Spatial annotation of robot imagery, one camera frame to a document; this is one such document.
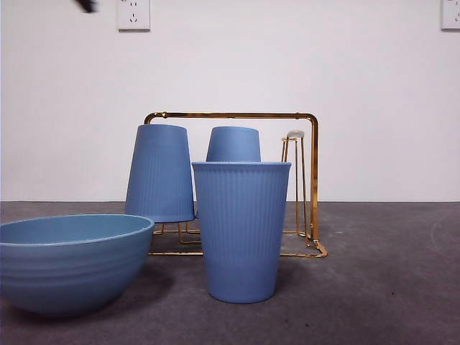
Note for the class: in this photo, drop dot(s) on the blue ribbed bowl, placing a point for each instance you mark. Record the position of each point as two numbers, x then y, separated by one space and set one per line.
72 266

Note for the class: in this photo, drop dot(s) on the blue ribbed cup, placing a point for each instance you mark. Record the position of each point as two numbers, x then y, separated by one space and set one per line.
240 233
233 143
158 179

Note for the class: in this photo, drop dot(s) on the white wall socket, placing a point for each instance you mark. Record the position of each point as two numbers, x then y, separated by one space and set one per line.
133 16
451 14

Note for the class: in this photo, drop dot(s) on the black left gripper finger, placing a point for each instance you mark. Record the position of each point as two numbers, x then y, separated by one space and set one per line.
86 5

